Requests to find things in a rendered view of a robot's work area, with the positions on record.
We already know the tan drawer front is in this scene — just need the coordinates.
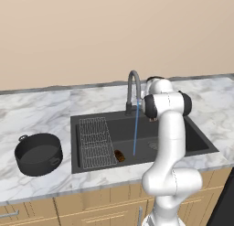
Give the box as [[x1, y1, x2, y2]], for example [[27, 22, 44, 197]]
[[0, 198, 60, 226]]

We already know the tan cupboard door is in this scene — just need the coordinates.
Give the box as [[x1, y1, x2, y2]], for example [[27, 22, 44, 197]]
[[177, 167, 233, 226], [52, 181, 156, 226]]

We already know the wire drying rack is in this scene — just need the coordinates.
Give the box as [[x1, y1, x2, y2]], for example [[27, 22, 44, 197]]
[[78, 116, 118, 170]]

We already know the dark grey sink basin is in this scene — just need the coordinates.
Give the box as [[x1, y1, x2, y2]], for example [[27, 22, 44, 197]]
[[69, 109, 220, 175]]

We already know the grey drawer handle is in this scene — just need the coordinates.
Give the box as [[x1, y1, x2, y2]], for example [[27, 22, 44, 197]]
[[0, 210, 20, 220]]

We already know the grey arched tap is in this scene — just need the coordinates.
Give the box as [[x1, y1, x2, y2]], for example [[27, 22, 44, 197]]
[[124, 70, 143, 116]]

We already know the dark grey pot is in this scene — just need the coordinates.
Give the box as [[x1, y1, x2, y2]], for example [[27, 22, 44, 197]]
[[14, 133, 64, 178]]

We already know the brown sweet potato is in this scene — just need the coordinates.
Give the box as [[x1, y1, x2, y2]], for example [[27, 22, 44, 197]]
[[113, 149, 126, 163]]

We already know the blue water stream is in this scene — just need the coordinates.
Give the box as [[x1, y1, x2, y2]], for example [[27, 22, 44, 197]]
[[133, 98, 140, 156]]

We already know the grey cupboard handle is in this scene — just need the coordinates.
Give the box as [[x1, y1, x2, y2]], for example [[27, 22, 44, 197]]
[[137, 206, 144, 226]]

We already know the black appliance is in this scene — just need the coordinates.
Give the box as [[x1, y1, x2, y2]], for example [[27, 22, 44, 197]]
[[206, 167, 234, 226]]

